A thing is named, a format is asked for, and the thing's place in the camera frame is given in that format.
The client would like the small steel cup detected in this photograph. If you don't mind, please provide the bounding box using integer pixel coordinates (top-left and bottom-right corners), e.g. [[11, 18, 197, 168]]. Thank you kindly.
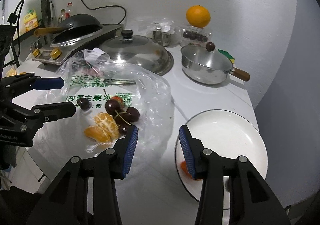
[[152, 29, 175, 47]]

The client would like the steel saucepan with wooden handle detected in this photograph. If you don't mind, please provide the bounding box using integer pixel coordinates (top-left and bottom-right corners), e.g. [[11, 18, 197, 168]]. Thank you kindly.
[[181, 57, 251, 85]]

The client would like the white round plate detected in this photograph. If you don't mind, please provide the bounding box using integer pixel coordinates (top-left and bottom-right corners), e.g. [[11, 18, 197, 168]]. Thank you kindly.
[[174, 109, 269, 210]]

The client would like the dark red cherry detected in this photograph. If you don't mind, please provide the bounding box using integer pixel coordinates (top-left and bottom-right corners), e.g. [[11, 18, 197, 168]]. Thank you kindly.
[[77, 98, 92, 111], [124, 107, 140, 123], [104, 100, 122, 116], [117, 124, 132, 137]]

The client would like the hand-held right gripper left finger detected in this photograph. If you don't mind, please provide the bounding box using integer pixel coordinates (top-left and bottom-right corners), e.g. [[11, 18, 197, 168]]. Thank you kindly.
[[29, 126, 138, 225]]

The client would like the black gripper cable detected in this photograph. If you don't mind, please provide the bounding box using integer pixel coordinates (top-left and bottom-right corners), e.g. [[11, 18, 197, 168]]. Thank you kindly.
[[7, 0, 25, 65]]

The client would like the silver induction cooker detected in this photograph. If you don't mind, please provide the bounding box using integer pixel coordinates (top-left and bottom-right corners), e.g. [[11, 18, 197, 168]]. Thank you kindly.
[[31, 24, 124, 65]]

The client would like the clear box of cherries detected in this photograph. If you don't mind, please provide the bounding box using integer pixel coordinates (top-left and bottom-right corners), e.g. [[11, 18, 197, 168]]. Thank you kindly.
[[180, 26, 213, 45]]

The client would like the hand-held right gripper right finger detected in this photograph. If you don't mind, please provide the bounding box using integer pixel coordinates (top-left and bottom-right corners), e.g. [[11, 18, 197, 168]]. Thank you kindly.
[[179, 125, 292, 225]]

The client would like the black wok with wooden handle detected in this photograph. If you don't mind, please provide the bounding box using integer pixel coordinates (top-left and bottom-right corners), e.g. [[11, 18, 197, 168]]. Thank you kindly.
[[34, 14, 103, 40]]

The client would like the yellow oil bottle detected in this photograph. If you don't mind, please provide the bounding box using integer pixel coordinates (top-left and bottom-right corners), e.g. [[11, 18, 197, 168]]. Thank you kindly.
[[24, 9, 40, 32]]

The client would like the orange tangerine segment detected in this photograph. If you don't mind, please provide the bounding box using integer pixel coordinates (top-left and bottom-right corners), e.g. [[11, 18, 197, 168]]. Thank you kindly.
[[180, 161, 204, 181]]

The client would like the whole orange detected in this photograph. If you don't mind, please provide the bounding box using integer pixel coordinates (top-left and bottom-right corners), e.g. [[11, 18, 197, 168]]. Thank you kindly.
[[186, 5, 211, 28]]

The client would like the green and yellow sponge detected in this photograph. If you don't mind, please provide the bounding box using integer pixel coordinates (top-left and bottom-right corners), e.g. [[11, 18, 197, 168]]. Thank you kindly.
[[218, 49, 237, 63]]

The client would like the steel saucepan lid, wooden knob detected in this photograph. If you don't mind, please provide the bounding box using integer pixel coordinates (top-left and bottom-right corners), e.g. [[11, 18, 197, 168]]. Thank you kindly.
[[180, 42, 233, 72]]

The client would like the large peeled tangerine piece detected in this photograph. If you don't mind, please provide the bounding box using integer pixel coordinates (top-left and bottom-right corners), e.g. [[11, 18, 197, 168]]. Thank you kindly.
[[94, 112, 120, 140]]

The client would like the small peeled tangerine piece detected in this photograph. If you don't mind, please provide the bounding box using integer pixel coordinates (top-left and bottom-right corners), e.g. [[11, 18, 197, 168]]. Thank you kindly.
[[84, 126, 112, 143]]

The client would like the large steel domed lid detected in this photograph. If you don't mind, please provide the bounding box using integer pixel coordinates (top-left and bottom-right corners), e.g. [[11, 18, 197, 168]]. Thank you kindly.
[[99, 29, 168, 69]]

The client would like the large steel pan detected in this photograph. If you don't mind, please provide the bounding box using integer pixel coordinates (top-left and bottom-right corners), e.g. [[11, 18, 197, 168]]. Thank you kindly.
[[100, 50, 174, 84]]

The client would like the crumpled clear plastic wrap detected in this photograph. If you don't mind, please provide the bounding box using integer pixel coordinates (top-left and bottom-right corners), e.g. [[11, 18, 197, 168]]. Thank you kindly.
[[135, 16, 180, 38]]

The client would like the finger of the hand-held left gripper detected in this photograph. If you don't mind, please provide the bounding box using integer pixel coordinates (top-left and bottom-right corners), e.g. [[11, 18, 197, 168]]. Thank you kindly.
[[10, 102, 76, 138], [0, 72, 65, 102]]

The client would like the clear printed plastic bag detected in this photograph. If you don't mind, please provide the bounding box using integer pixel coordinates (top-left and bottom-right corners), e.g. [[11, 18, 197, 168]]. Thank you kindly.
[[40, 49, 175, 155]]

